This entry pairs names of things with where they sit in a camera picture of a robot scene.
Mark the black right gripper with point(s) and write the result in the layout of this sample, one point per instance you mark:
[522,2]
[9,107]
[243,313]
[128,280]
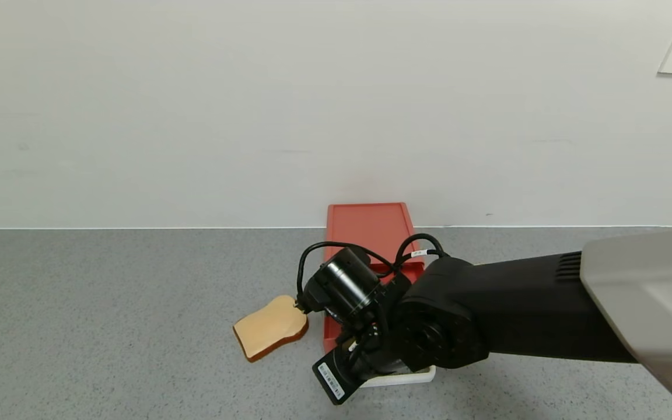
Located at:
[331,380]

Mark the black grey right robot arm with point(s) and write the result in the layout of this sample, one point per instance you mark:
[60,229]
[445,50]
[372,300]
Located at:
[546,309]

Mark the toy toast slice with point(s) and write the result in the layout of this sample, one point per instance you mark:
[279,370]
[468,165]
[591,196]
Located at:
[269,326]

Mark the black labelled wrist camera box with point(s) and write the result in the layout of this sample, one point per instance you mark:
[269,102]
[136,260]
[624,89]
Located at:
[333,382]

